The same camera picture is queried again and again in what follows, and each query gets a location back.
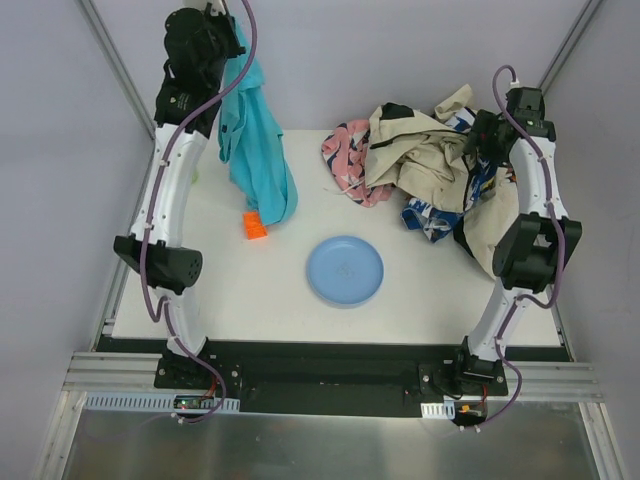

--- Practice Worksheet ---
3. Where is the beige zippered cloth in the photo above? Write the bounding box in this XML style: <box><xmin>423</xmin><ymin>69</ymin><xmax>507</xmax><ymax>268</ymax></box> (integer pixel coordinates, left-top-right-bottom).
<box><xmin>364</xmin><ymin>85</ymin><xmax>518</xmax><ymax>274</ymax></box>

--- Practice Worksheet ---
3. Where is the blue patterned cloth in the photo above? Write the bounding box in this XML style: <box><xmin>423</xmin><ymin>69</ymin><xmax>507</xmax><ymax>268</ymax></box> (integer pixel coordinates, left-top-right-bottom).
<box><xmin>398</xmin><ymin>107</ymin><xmax>518</xmax><ymax>251</ymax></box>

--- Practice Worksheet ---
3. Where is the teal cloth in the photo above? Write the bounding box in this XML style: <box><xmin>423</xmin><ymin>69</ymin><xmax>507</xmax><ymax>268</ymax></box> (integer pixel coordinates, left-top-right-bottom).
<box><xmin>216</xmin><ymin>17</ymin><xmax>300</xmax><ymax>227</ymax></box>

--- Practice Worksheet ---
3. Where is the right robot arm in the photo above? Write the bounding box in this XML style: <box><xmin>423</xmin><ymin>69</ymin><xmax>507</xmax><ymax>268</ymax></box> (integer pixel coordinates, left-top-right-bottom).
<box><xmin>449</xmin><ymin>84</ymin><xmax>582</xmax><ymax>397</ymax></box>

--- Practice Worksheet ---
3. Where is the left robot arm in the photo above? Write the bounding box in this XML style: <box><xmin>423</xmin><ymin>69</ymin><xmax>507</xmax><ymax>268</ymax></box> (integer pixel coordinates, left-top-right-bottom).
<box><xmin>113</xmin><ymin>1</ymin><xmax>246</xmax><ymax>389</ymax></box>

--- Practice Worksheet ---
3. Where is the pink patterned cloth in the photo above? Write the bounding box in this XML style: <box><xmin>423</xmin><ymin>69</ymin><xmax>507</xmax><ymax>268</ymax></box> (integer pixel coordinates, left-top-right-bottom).
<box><xmin>321</xmin><ymin>119</ymin><xmax>393</xmax><ymax>208</ymax></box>

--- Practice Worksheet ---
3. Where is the orange toy cube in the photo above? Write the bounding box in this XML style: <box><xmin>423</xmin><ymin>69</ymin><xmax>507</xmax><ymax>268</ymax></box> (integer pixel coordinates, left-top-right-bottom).
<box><xmin>243</xmin><ymin>211</ymin><xmax>268</xmax><ymax>240</ymax></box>

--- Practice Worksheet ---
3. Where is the light blue plate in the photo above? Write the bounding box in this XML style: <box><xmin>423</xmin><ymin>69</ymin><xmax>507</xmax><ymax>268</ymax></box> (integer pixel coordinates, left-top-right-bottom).
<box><xmin>305</xmin><ymin>235</ymin><xmax>385</xmax><ymax>308</ymax></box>

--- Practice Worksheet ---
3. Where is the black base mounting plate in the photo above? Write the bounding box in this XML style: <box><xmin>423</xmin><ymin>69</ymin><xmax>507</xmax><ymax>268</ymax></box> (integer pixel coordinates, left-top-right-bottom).
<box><xmin>94</xmin><ymin>338</ymin><xmax>509</xmax><ymax>416</ymax></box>

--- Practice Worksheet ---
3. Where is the aluminium frame rail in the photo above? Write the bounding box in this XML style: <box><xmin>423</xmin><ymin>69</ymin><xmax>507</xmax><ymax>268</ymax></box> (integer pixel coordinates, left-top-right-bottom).
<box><xmin>75</xmin><ymin>0</ymin><xmax>155</xmax><ymax>139</ymax></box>

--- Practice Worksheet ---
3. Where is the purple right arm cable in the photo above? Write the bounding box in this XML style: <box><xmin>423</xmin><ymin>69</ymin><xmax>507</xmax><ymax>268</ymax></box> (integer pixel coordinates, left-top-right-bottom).
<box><xmin>457</xmin><ymin>64</ymin><xmax>569</xmax><ymax>434</ymax></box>

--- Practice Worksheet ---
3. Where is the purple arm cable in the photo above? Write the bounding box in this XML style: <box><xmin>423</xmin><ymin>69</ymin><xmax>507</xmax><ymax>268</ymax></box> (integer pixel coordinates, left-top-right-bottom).
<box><xmin>457</xmin><ymin>64</ymin><xmax>569</xmax><ymax>434</ymax></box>
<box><xmin>139</xmin><ymin>0</ymin><xmax>259</xmax><ymax>426</ymax></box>

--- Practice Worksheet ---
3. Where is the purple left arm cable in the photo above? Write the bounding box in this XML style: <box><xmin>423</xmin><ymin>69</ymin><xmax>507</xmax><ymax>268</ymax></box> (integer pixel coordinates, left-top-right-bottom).
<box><xmin>139</xmin><ymin>0</ymin><xmax>259</xmax><ymax>426</ymax></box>

